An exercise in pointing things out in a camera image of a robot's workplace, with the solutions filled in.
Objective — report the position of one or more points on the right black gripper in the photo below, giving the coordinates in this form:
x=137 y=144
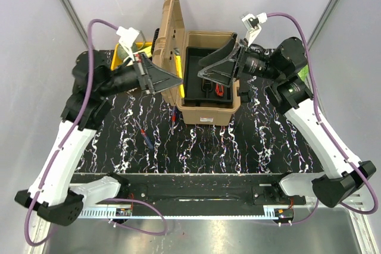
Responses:
x=219 y=65

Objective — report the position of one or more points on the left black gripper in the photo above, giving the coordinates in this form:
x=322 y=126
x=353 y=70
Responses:
x=159 y=79

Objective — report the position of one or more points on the red black utility knife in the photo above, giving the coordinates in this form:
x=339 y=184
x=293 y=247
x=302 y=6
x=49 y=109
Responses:
x=219 y=90

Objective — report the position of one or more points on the yellow utility knife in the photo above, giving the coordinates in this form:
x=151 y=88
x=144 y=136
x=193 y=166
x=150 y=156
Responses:
x=178 y=64

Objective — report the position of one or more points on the tan plastic tool box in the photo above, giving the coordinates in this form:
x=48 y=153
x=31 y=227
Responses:
x=172 y=34

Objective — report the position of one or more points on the black tool box tray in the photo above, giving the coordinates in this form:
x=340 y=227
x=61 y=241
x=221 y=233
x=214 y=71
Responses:
x=197 y=90

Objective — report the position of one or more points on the blue screwdriver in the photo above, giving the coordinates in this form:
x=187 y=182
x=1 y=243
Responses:
x=173 y=119
x=145 y=136

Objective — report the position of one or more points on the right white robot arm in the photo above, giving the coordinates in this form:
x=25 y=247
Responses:
x=344 y=173

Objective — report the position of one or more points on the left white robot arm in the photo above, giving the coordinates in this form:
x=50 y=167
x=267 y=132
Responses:
x=94 y=82

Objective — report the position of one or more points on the green white leek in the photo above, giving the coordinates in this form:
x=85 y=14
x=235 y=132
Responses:
x=147 y=50

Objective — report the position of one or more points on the green netted melon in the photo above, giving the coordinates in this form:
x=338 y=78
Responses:
x=122 y=53

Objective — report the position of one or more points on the yellow plastic fruit tray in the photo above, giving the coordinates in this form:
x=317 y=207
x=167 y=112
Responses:
x=116 y=61

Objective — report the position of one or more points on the green napa cabbage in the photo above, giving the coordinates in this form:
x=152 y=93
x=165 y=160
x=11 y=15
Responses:
x=303 y=73

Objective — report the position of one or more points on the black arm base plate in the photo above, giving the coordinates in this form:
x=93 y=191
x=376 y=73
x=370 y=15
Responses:
x=209 y=196

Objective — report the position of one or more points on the aluminium frame rail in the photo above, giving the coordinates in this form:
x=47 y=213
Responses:
x=123 y=206

